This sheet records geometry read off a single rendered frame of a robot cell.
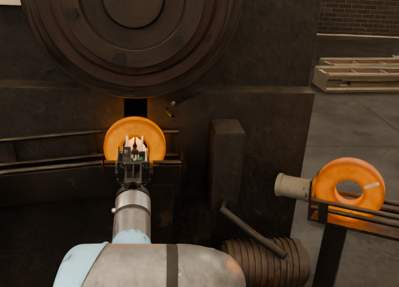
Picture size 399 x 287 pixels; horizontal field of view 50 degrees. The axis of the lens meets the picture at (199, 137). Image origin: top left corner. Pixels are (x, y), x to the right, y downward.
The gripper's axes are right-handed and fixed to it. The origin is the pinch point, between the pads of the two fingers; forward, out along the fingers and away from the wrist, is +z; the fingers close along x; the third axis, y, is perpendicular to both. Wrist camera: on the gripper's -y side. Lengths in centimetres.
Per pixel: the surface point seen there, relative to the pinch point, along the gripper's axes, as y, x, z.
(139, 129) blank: 4.5, -1.0, 0.2
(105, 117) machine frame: 2.5, 7.6, 7.3
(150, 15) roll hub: 35.8, -3.4, -1.9
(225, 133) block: 5.7, -22.1, -2.5
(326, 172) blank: 4.5, -44.8, -14.2
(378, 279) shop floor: -80, -99, 4
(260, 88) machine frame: 9.2, -33.2, 12.1
